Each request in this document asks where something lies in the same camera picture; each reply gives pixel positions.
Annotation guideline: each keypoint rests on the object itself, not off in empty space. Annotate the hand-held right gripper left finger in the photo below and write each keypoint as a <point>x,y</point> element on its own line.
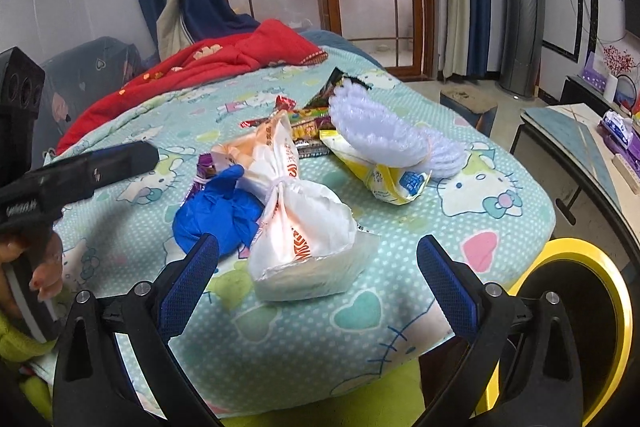
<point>190,287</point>

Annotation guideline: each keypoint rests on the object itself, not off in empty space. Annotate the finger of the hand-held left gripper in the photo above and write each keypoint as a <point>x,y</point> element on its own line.
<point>125,164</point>

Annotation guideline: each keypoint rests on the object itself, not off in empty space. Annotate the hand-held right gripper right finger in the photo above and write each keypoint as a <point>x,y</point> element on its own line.
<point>447,287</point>

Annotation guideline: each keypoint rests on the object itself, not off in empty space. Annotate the blue rubber glove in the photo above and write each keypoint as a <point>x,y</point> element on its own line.
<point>210,217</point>

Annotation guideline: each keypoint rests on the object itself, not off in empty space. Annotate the yellow snack packet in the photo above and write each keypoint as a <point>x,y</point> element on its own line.
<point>390,182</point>

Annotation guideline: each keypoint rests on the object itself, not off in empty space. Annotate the black bin with yellow rim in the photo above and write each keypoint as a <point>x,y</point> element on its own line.
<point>575,249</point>

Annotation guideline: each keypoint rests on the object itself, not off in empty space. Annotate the white plastic bag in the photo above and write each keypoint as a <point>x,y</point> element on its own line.
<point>305,217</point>

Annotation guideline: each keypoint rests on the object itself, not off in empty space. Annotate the person's left hand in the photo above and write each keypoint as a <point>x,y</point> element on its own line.
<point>50,267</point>

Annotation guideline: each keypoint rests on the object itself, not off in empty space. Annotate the cartoon cat printed blanket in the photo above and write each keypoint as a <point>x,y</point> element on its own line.
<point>400,307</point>

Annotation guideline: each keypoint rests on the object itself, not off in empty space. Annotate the grey heart print cushion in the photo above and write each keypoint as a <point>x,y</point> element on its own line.
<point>85,72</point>

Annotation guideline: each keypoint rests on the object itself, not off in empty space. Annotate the purple candy wrapper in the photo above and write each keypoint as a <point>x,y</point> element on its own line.
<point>205,167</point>

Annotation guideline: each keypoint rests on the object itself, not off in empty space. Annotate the red quilted blanket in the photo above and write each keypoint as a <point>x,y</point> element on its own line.
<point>225,52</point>

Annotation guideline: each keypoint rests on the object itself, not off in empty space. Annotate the red candy wrapper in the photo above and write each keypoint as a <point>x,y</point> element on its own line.
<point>282,103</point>

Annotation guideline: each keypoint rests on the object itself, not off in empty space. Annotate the blue square stool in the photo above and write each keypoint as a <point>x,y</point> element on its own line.
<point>467,107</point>

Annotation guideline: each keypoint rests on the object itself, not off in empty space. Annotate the marble top coffee table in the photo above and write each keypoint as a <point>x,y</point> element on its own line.
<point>565,142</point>

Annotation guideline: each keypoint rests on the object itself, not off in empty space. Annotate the green candy wrapper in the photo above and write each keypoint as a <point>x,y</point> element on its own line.
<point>312,122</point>

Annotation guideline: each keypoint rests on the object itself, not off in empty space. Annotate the black snack wrapper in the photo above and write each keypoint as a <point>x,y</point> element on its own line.
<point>325,89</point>

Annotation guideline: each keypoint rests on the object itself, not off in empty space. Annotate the white power strip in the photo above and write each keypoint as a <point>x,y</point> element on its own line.
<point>627,172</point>

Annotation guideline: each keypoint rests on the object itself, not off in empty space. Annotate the purple cloth bag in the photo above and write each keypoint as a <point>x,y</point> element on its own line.
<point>627,149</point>

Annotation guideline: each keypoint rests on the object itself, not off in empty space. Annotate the blue white tissue pack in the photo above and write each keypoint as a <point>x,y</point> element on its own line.
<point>616,127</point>

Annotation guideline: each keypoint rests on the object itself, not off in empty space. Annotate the dark television cabinet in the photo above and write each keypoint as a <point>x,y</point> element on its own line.
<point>580,94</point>

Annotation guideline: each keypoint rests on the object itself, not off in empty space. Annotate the blue plush cushion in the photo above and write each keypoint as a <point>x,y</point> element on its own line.
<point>345,47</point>

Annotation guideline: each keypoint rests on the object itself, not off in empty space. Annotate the white vase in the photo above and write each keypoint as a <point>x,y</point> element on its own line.
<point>610,88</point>

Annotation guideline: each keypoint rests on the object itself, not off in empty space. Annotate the purple box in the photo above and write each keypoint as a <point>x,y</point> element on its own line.
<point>592,69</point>

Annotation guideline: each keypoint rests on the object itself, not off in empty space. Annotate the red flower branches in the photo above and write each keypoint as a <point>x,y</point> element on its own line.
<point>620,59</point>

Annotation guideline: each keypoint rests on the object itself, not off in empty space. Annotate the grey tower air conditioner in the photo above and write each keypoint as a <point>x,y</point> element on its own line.
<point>522,7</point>

